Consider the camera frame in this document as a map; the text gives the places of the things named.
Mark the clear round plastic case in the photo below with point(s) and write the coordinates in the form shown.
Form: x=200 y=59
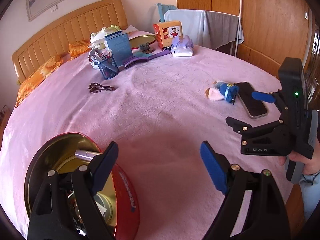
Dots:
x=106 y=206

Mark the red round tin box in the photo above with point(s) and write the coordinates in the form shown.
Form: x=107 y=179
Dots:
x=58 y=154

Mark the blue cardboard box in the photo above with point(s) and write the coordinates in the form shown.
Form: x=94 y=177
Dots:
x=119 y=44

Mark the light blue sleeve forearm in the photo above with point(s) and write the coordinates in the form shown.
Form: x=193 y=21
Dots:
x=309 y=185

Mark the gold tin lid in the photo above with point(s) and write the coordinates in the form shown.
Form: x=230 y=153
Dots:
x=135 y=42

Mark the pink bed blanket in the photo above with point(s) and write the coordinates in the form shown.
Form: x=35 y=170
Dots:
x=158 y=115

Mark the grey cloth drying rack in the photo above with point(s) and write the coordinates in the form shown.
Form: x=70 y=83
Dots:
x=215 y=24

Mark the blue mesh pen holder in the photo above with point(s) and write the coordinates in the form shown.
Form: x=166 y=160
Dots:
x=106 y=64

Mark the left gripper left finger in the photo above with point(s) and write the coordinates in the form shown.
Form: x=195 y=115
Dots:
x=65 y=208

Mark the wooden headboard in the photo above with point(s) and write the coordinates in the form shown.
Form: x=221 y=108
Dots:
x=55 y=38

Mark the green frog plush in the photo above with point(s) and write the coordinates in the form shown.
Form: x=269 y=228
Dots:
x=97 y=39

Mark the purple tissue pack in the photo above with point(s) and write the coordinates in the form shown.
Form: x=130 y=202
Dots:
x=182 y=46

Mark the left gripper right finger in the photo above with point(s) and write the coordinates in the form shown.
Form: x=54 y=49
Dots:
x=266 y=217

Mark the orange product box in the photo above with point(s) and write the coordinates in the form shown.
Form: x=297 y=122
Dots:
x=166 y=31

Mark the blue plush toy keychain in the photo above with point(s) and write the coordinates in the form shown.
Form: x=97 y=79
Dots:
x=222 y=90

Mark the wooden wardrobe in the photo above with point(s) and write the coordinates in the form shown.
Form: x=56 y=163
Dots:
x=273 y=29

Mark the small black comb clip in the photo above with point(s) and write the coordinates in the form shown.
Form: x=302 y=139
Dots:
x=146 y=48

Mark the silver power bank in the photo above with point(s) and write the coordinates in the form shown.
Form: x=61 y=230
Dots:
x=254 y=108

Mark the orange floral pillow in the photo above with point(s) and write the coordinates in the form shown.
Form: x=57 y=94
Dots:
x=33 y=81

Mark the wooden nightstand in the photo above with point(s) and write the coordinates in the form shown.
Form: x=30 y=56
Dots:
x=5 y=115

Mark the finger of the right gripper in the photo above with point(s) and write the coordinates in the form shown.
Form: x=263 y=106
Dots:
x=250 y=132
x=273 y=97

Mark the person's right hand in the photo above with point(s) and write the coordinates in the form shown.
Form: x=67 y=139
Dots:
x=311 y=166

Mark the purple hair brush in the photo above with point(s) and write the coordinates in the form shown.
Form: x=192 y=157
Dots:
x=131 y=61

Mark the ceramic figurine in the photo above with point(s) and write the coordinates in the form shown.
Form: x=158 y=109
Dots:
x=91 y=58

